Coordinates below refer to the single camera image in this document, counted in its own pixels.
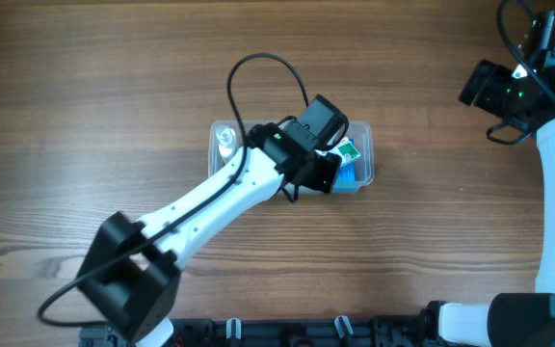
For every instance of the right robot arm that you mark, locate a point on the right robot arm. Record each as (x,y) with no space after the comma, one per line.
(517,319)

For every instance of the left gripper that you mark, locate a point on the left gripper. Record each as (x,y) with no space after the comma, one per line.
(324,174)

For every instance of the clear plastic container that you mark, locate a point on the clear plastic container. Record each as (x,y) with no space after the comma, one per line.
(359,131)

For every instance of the white green medicine box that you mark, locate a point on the white green medicine box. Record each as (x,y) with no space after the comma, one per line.
(345,149)

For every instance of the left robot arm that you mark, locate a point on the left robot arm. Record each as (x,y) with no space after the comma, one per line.
(132,270)

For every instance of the white spray bottle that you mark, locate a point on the white spray bottle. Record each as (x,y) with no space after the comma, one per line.
(227,142)

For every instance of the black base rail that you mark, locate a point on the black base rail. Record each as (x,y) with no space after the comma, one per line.
(379,331)

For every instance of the blue lozenge box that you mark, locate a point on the blue lozenge box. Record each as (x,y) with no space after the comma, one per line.
(346,180)

